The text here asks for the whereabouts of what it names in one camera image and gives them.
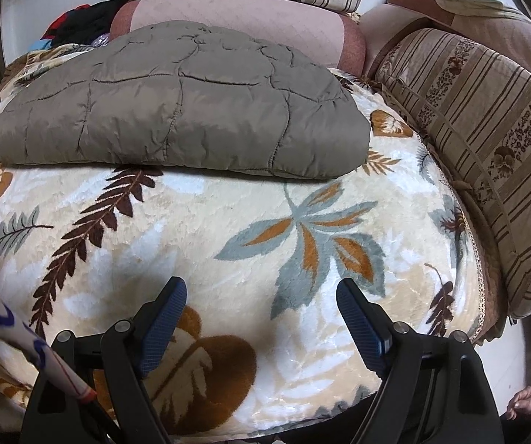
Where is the red garment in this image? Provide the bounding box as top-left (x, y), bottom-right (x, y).
top-left (43, 6), bottom-right (91, 40)

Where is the pink bolster cushion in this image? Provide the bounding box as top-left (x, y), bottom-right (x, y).
top-left (109, 0), bottom-right (368, 81)

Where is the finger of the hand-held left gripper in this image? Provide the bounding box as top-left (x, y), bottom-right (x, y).
top-left (19, 276), bottom-right (188, 444)
top-left (336, 278), bottom-right (507, 444)

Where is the black garment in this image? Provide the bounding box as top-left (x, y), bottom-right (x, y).
top-left (50, 0), bottom-right (130, 47)

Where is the leaf printed blanket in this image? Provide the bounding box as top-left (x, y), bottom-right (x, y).
top-left (0, 44), bottom-right (509, 440)

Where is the brown pink cushion right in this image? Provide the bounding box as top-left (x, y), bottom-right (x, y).
top-left (360, 0), bottom-right (531, 102)

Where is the olive quilted jacket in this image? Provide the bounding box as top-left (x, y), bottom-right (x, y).
top-left (0, 21), bottom-right (372, 181)

